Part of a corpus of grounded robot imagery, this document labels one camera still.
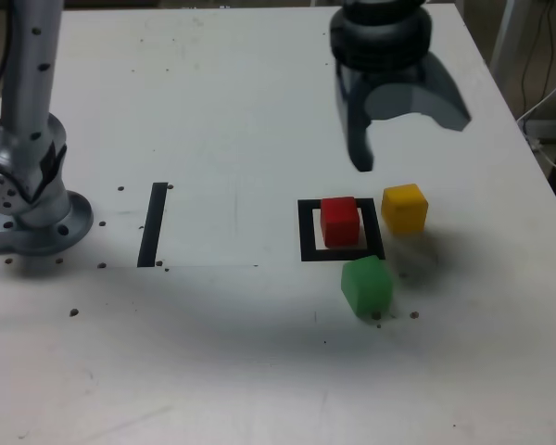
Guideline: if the thin black cable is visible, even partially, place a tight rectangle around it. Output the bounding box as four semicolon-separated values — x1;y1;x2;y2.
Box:
520;0;556;117

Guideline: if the black tape strip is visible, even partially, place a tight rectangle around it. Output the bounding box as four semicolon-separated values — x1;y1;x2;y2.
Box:
136;182;169;269

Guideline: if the black tape square outline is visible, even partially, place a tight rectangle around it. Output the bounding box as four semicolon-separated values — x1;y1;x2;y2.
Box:
297;197;386;263

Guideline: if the thin white cable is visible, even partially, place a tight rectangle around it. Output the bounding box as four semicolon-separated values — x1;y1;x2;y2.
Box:
517;68;556;173

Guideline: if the green cube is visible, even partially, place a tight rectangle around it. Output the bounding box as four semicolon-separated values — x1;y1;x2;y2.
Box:
340;254;395;321

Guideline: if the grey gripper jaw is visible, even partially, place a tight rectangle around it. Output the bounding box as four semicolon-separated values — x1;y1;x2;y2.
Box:
334;59;377;173
362;50;473;133

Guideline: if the yellow cube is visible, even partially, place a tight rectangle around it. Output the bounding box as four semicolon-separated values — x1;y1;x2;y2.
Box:
381;183;430;235

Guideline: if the red cube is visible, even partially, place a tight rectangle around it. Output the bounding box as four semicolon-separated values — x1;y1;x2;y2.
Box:
320;196;360;248

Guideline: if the white metal post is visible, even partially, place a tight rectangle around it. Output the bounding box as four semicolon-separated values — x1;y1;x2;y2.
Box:
488;0;532;75

